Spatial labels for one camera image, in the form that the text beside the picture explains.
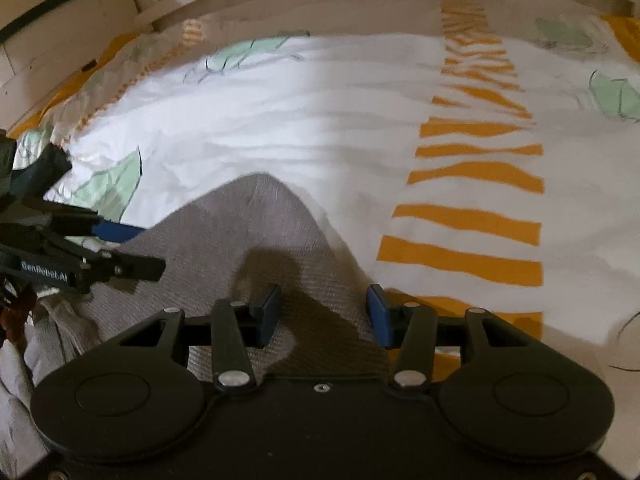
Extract grey knitted sweater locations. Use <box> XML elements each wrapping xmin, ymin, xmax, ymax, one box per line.
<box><xmin>25</xmin><ymin>174</ymin><xmax>387</xmax><ymax>382</ymax></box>

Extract orange bed sheet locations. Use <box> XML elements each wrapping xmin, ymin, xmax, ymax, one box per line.
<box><xmin>8</xmin><ymin>32</ymin><xmax>140</xmax><ymax>139</ymax></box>

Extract white patterned duvet cover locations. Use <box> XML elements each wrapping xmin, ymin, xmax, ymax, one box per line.
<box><xmin>14</xmin><ymin>0</ymin><xmax>639</xmax><ymax>478</ymax></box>

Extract white cabinet with black handles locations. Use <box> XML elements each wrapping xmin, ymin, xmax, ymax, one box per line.
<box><xmin>1</xmin><ymin>0</ymin><xmax>138</xmax><ymax>130</ymax></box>

